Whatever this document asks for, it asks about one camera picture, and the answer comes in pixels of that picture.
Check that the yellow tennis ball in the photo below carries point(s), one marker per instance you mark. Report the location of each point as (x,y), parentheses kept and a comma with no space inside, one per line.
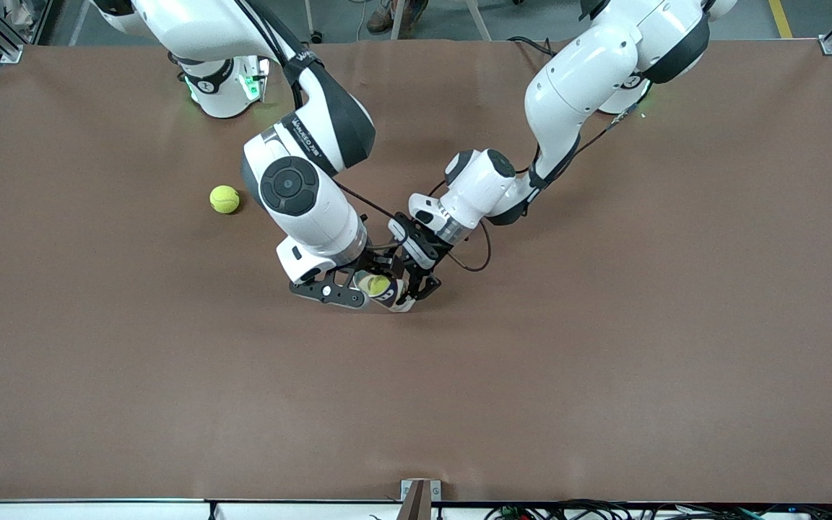
(378,286)
(224,199)

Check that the clear tennis ball can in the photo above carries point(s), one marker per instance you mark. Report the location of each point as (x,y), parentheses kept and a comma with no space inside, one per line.
(396,303)

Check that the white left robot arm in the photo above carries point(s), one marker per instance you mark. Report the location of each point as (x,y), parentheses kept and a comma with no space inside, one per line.
(582,72)

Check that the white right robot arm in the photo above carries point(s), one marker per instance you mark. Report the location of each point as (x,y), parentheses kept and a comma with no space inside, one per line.
(300,188)

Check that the brown table mat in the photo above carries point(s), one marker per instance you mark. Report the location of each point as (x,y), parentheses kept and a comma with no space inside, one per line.
(416,404)

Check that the white stand leg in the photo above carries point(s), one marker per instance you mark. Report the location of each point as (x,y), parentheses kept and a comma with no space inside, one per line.
(479,22)
(397,22)

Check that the brown shoe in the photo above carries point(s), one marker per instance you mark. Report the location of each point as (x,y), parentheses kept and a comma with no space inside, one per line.
(416,14)
(380,22)

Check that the white pole with caster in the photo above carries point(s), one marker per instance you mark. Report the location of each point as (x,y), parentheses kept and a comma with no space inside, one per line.
(316,36)

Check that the small metal bracket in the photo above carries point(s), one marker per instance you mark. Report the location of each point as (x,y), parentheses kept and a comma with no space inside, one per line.
(436,491)

